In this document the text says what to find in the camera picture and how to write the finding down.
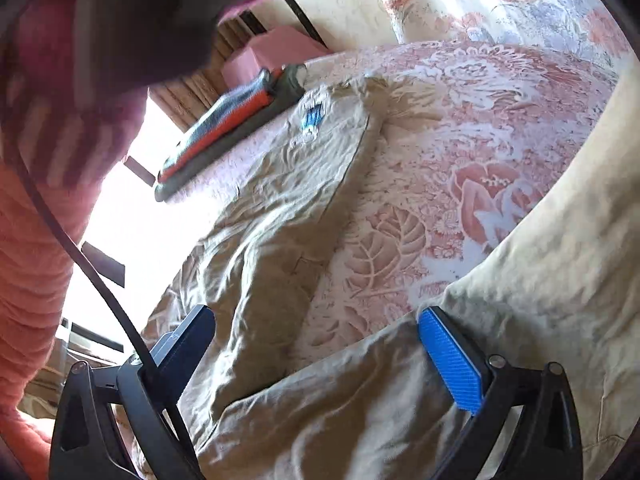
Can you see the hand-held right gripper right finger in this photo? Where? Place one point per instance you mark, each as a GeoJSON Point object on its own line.
{"type": "Point", "coordinates": [450, 360]}

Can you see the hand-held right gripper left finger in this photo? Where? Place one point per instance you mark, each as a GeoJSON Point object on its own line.
{"type": "Point", "coordinates": [187, 340]}

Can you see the khaki trousers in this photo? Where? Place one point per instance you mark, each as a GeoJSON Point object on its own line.
{"type": "Point", "coordinates": [280, 220]}

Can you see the bright window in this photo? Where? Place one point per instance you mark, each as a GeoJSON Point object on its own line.
{"type": "Point", "coordinates": [130, 220]}

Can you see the person's pink ribbed clothing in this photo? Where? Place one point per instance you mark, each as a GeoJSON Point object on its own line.
{"type": "Point", "coordinates": [30, 285]}

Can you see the grey green folded garment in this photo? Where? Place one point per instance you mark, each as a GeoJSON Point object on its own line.
{"type": "Point", "coordinates": [235, 145]}

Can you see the blue orange striped knit garment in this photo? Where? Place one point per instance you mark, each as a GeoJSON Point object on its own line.
{"type": "Point", "coordinates": [220, 120]}

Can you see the pink floral bedspread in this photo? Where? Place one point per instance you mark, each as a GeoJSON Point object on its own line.
{"type": "Point", "coordinates": [450, 135]}

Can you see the person's striped sweater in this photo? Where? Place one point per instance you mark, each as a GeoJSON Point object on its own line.
{"type": "Point", "coordinates": [50, 85]}

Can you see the pink box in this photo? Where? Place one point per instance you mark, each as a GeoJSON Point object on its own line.
{"type": "Point", "coordinates": [270, 55]}

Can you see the dark blurred object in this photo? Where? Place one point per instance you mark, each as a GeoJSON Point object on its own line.
{"type": "Point", "coordinates": [150, 20]}

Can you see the floral bed sheet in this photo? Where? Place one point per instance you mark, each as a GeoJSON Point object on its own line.
{"type": "Point", "coordinates": [500, 0]}

